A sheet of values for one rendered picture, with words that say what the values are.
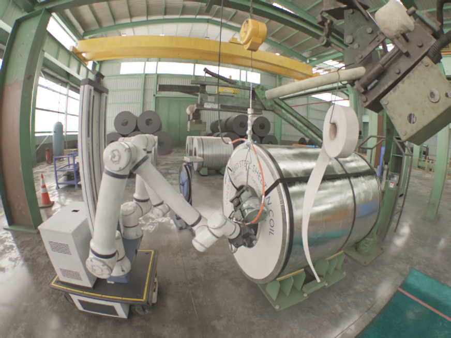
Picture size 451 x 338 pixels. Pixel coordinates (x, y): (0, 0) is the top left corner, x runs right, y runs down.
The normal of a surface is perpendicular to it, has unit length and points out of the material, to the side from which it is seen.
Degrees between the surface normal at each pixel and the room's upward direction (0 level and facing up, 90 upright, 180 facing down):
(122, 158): 89
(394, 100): 90
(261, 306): 0
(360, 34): 90
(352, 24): 90
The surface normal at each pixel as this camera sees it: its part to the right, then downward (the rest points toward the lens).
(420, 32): -0.95, 0.03
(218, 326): 0.04, -0.98
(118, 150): 0.25, 0.12
